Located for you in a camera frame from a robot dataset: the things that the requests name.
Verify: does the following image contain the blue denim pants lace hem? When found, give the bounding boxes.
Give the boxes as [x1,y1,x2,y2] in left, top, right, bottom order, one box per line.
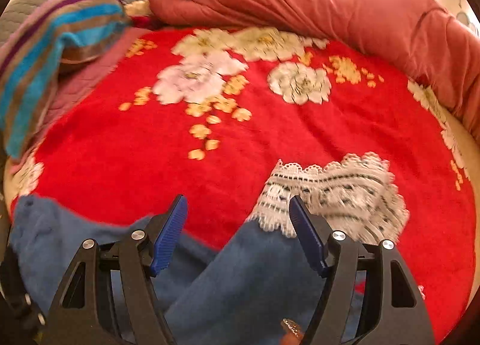
[10,152,409,344]

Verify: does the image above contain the right hand painted nails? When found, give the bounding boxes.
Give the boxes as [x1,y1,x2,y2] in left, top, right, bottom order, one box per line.
[280,318,304,345]

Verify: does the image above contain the red floral blanket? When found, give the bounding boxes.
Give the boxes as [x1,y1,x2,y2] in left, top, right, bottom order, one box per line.
[9,27,479,344]

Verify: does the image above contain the pink quilted pillow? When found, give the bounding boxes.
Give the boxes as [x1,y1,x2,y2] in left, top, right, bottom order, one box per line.
[7,27,148,174]

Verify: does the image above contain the striped blue brown towel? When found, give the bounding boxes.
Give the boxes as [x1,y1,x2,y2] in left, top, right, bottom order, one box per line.
[1,0,129,159]

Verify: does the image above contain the rolled dusty red duvet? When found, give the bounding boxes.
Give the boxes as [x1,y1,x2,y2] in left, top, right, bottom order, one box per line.
[148,0,479,137]

